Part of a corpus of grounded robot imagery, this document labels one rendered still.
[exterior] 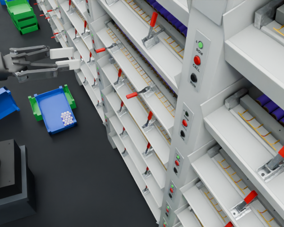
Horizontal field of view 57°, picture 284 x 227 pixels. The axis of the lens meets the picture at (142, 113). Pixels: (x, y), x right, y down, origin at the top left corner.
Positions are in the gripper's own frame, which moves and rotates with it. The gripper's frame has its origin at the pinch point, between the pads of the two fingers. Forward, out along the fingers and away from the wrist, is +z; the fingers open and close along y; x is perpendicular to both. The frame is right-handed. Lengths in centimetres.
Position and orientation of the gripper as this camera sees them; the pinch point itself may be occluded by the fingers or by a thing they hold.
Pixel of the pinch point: (66, 58)
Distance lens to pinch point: 81.7
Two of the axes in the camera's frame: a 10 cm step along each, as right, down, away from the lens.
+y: 4.6, 6.7, -5.9
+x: 1.7, -7.2, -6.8
